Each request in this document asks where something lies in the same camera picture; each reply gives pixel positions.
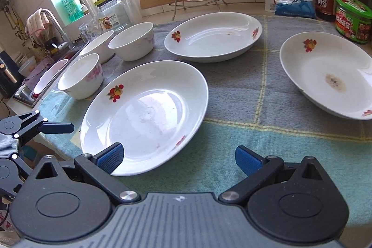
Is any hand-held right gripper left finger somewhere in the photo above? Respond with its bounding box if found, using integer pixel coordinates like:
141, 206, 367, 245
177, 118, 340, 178
36, 142, 141, 206

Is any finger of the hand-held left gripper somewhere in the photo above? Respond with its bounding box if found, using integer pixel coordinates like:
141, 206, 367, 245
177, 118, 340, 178
0, 110, 75, 147

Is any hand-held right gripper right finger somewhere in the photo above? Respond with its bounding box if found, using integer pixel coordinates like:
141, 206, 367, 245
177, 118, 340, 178
219, 145, 327, 205

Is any white bowl with pink flowers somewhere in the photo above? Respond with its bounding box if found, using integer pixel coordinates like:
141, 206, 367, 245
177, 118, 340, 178
108, 22, 154, 62
57, 53, 104, 100
79, 30, 115, 64

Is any stained white plate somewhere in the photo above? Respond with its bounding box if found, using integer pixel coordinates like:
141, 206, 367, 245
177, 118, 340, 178
279, 31, 372, 120

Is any metal sink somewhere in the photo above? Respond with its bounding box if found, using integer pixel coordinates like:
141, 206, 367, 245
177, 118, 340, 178
13, 43, 85, 107

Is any purple rag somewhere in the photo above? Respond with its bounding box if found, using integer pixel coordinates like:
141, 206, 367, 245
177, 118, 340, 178
25, 58, 53, 82

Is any grey and green checked cloth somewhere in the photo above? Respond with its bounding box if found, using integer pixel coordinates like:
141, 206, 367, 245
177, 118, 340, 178
38, 14, 372, 237

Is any black appliance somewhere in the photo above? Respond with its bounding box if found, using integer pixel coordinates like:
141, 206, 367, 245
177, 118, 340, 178
0, 49, 24, 99

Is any metal faucet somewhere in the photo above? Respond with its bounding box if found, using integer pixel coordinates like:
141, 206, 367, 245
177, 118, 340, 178
26, 8, 74, 54

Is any clear drinking glass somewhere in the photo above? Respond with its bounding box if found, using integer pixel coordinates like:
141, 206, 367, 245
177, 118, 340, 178
79, 20, 102, 43

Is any pink cloth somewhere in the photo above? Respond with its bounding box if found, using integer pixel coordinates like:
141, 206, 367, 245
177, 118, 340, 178
26, 10, 50, 34

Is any glass jar with green lid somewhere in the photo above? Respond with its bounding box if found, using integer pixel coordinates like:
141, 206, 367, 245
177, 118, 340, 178
96, 0, 131, 32

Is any green detergent bottle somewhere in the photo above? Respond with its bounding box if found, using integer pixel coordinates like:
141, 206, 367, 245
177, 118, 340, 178
56, 0, 85, 25

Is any green-lidded sauce tub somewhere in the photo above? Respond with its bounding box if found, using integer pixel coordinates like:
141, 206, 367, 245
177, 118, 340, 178
334, 0, 372, 44

